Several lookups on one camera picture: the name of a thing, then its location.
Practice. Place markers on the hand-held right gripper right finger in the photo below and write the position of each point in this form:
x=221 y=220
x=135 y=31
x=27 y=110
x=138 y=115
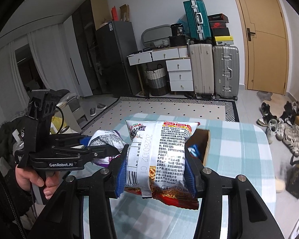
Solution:
x=192 y=176

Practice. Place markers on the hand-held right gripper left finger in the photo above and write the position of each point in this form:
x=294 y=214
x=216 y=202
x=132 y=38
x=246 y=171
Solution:
x=120 y=179

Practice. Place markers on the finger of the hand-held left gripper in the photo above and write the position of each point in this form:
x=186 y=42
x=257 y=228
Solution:
x=69 y=140
x=102 y=151

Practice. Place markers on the grey white purple packet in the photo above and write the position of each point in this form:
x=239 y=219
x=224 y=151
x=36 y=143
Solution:
x=104 y=138

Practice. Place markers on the blue cookie packet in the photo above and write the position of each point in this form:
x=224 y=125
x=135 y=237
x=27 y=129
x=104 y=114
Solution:
x=194 y=151

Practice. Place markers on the brown cardboard box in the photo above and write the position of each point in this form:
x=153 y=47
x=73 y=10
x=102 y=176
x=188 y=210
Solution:
x=205 y=144

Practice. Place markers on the white red noodle packet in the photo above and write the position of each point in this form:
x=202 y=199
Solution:
x=164 y=154

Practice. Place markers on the person's left forearm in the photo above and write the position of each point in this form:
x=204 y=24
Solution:
x=5 y=204

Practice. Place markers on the person's left hand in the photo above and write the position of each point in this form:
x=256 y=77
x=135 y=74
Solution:
x=27 y=178

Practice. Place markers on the yellow plastic bag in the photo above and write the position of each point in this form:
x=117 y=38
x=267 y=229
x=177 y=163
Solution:
x=56 y=124

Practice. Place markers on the grey slipper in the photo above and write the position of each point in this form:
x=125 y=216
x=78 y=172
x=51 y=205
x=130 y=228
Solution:
x=101 y=106
x=93 y=111

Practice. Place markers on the blue checked tablecloth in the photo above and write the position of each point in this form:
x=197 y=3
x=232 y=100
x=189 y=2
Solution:
x=239 y=154

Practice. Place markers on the white tall cabinet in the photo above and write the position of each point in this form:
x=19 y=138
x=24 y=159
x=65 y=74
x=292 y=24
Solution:
x=74 y=67

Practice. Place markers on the dotted floor rug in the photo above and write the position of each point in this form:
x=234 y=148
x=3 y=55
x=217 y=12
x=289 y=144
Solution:
x=177 y=107

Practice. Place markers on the white curtain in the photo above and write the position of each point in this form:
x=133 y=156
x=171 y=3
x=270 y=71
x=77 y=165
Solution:
x=44 y=54

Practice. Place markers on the white slipper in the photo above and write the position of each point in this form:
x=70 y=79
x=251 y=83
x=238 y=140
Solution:
x=280 y=185

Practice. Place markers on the woven laundry basket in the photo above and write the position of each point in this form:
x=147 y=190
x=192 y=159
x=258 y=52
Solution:
x=157 y=82

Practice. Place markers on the grey refrigerator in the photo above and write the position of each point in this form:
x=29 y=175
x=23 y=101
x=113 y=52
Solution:
x=117 y=59

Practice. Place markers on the dark wardrobe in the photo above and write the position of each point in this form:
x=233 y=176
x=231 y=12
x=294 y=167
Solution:
x=82 y=42

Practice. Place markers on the white drawer dresser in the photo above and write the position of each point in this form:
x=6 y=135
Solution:
x=180 y=74

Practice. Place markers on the beige suitcase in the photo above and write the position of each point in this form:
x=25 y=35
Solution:
x=201 y=72

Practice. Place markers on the pile of shoes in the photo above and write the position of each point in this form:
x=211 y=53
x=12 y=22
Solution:
x=286 y=129

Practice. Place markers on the grey door mat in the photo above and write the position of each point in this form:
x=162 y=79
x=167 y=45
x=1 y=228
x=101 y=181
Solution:
x=264 y=95

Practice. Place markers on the silver suitcase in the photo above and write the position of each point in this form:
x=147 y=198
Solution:
x=225 y=72

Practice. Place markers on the grey oval mirror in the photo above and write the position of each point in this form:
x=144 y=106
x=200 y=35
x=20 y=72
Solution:
x=154 y=33

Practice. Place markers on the black storage box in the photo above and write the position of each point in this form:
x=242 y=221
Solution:
x=178 y=41

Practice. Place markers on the wooden door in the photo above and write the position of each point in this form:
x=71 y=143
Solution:
x=266 y=62

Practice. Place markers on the flat brown cardboard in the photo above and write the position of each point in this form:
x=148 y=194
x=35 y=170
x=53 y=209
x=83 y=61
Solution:
x=124 y=13

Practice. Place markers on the yellow black shoe box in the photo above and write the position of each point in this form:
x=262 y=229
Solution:
x=223 y=40

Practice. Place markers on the black canister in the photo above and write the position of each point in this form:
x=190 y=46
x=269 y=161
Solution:
x=177 y=29

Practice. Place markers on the plain black shoe box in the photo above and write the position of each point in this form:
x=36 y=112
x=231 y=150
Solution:
x=220 y=32

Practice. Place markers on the blue plastic bag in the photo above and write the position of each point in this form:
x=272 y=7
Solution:
x=181 y=22

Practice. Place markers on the red black shoe box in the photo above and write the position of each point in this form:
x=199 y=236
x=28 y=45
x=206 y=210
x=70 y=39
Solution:
x=218 y=25

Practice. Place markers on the teal suitcase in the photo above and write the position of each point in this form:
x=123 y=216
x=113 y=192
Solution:
x=196 y=20

